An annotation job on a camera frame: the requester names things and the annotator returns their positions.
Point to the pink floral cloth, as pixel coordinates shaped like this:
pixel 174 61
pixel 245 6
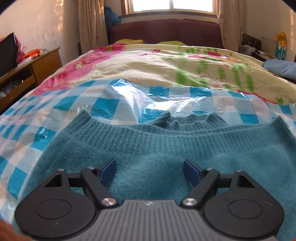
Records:
pixel 21 51

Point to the beige left curtain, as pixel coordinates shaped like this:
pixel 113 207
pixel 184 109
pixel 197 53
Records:
pixel 92 26

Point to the wooden TV cabinet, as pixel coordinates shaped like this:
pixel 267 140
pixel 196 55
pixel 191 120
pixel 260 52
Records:
pixel 23 79

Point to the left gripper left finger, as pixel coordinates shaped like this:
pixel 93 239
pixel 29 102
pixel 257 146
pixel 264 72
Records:
pixel 94 182

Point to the floral pink cream quilt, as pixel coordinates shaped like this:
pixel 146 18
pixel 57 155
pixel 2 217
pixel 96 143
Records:
pixel 170 65

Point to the blue checkered plastic sheet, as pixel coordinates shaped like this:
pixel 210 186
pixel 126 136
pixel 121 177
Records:
pixel 29 125

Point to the light blue folded garment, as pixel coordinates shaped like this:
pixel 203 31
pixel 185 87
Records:
pixel 285 69

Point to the maroon bed headboard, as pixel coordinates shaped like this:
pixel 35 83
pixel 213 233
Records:
pixel 189 32

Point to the teal knit sweater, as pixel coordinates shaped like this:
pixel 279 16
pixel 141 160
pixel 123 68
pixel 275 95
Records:
pixel 150 156

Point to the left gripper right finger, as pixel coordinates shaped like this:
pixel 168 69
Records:
pixel 205 182

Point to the beige right curtain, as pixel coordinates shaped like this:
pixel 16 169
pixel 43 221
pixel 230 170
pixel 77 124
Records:
pixel 231 18

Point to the yellow green pillow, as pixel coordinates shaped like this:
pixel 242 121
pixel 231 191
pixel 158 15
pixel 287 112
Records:
pixel 129 41
pixel 174 43

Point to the dark nightstand with clutter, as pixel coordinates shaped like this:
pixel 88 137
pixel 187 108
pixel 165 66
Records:
pixel 252 46

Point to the orange yellow wall hanging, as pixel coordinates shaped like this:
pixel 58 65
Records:
pixel 281 46

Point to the dark blue hanging cloth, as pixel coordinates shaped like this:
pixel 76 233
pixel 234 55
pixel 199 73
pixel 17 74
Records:
pixel 111 20

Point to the beige curtain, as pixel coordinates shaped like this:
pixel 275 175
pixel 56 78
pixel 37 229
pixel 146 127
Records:
pixel 92 26
pixel 231 18

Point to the black television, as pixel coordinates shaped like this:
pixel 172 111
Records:
pixel 8 54

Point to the orange package on cabinet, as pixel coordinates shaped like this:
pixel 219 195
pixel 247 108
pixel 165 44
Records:
pixel 32 54

